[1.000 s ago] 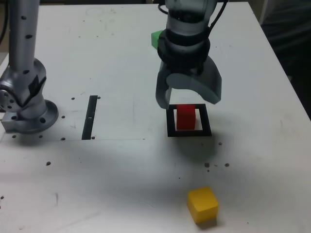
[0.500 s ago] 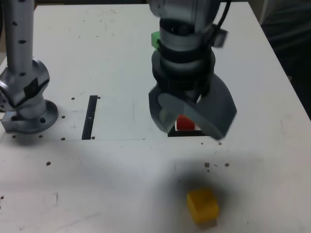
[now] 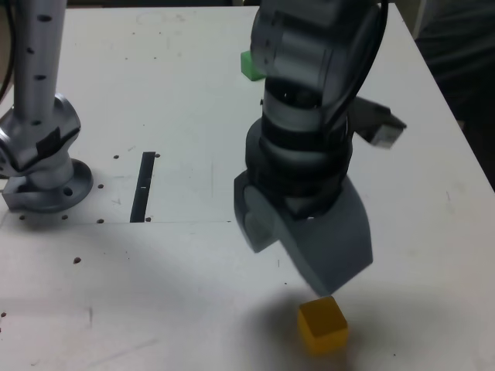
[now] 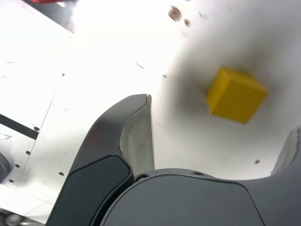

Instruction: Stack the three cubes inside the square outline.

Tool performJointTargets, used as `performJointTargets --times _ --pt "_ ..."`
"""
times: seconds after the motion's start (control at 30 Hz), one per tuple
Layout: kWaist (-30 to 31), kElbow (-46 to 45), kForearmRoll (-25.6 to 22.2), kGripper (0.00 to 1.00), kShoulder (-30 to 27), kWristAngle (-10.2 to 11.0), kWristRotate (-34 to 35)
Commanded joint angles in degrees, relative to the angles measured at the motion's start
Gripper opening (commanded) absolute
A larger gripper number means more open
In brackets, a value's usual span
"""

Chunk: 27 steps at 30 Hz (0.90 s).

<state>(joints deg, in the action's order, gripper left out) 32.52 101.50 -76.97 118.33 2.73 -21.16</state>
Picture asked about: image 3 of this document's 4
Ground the black tape strip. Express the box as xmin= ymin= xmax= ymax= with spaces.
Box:
xmin=129 ymin=151 xmax=157 ymax=224

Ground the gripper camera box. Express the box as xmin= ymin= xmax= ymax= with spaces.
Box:
xmin=347 ymin=95 xmax=408 ymax=151

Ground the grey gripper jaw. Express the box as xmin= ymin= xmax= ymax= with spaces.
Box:
xmin=278 ymin=176 xmax=375 ymax=298
xmin=233 ymin=172 xmax=286 ymax=255

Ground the yellow cube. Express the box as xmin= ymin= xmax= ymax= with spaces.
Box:
xmin=296 ymin=295 xmax=350 ymax=357

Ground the green cube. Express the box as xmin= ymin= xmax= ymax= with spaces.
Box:
xmin=240 ymin=49 xmax=268 ymax=82

